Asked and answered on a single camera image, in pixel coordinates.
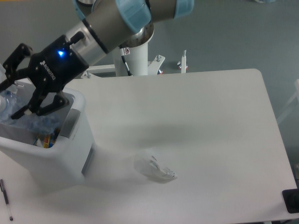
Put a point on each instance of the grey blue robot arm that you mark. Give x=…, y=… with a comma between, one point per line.
x=108, y=25

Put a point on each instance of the clear plastic bag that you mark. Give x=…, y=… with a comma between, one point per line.
x=148, y=163

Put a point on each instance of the black pen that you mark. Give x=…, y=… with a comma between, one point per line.
x=4, y=192

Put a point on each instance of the colourful trash in bin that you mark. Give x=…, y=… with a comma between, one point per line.
x=46, y=141

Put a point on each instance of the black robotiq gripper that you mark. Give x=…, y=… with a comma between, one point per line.
x=56, y=67

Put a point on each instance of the white trash can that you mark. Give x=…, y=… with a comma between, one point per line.
x=57, y=147

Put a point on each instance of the black device at table edge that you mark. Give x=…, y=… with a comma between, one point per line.
x=291, y=199

